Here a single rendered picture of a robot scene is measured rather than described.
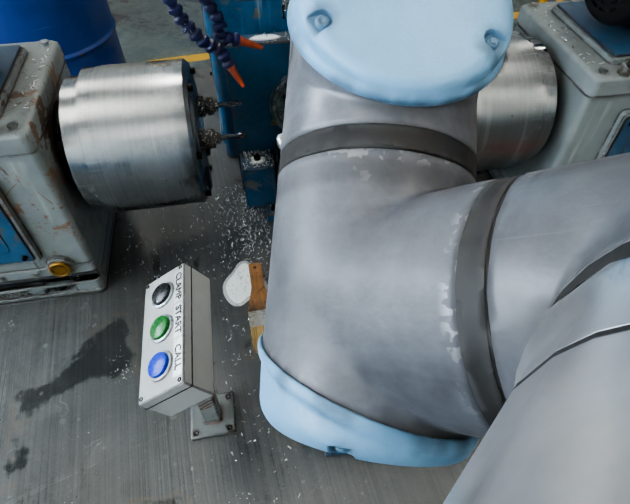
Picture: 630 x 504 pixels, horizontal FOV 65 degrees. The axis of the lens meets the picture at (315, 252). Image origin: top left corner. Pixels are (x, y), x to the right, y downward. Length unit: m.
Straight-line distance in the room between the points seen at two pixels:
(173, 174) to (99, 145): 0.12
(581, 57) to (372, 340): 0.87
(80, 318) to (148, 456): 0.31
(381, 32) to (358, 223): 0.07
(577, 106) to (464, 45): 0.78
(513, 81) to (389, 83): 0.75
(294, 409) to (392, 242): 0.07
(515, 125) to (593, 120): 0.14
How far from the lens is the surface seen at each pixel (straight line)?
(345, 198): 0.19
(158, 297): 0.65
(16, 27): 2.28
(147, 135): 0.83
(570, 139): 1.01
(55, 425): 0.93
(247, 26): 1.09
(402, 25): 0.21
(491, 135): 0.93
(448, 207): 0.17
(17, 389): 0.99
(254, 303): 0.94
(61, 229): 0.94
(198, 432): 0.84
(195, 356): 0.60
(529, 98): 0.95
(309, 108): 0.21
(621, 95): 1.00
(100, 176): 0.86
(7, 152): 0.84
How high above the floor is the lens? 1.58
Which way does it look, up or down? 49 degrees down
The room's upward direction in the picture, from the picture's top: straight up
